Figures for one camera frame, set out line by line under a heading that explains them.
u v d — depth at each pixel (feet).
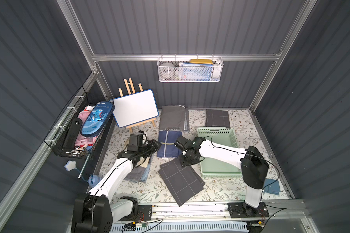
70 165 2.15
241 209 2.42
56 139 2.00
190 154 2.01
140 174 2.78
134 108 3.17
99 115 2.27
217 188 2.70
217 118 3.78
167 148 3.15
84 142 2.15
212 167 2.77
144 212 2.42
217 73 2.82
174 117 3.78
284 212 2.37
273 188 2.60
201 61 2.92
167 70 2.75
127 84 2.98
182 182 2.72
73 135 2.09
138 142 2.15
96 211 1.28
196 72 2.84
